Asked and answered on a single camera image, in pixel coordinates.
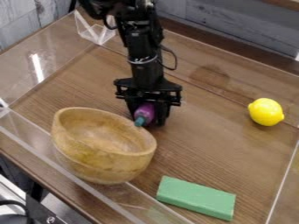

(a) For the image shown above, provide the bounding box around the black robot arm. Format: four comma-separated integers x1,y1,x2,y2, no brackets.
79,0,184,126

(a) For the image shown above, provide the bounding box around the brown wooden bowl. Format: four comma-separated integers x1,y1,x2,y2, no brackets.
51,107,158,185

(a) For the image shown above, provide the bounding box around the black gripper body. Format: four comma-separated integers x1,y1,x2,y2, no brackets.
114,59,184,107

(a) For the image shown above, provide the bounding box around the yellow toy lemon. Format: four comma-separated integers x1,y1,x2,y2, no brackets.
248,98,286,127

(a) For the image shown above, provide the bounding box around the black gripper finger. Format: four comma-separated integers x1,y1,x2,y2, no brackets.
155,98,172,126
126,98,143,117

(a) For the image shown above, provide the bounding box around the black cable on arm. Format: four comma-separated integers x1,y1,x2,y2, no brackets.
157,45,180,72

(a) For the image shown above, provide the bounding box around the green rectangular sponge block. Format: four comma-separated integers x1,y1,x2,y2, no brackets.
157,176,237,221

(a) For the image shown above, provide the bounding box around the clear acrylic front wall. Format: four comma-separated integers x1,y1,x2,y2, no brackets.
0,108,194,224

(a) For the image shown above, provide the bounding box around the clear acrylic corner bracket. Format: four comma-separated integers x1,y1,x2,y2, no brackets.
74,10,118,46

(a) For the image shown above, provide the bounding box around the black cable lower left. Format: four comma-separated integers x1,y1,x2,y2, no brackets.
0,199,34,224

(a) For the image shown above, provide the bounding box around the purple toy eggplant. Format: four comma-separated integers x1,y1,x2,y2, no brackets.
135,102,155,127

